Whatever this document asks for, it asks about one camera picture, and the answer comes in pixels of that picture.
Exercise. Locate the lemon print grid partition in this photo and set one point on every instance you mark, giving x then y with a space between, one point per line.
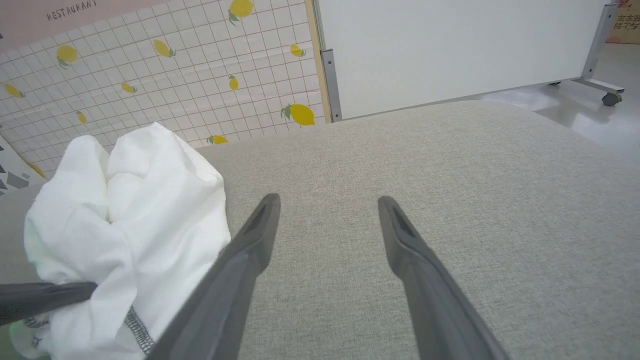
200 75

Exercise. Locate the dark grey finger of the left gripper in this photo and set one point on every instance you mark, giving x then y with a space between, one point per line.
45 297

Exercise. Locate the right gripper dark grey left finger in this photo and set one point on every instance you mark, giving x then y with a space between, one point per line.
225 280

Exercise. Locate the black caster wheel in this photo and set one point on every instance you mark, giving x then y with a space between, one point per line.
611 99

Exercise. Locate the cardboard box with red print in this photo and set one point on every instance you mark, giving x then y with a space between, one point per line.
625 22

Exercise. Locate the grey geometric pattern panel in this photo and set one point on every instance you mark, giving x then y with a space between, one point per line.
12 172

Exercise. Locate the white shirt with grey stitching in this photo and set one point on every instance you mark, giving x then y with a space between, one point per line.
150 210

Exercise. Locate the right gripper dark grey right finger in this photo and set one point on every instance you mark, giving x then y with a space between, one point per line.
430 290

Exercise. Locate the white board on metal stand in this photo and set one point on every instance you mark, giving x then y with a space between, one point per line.
450 45

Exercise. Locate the pink restaurant sign panel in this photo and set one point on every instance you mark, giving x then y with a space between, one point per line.
60 20

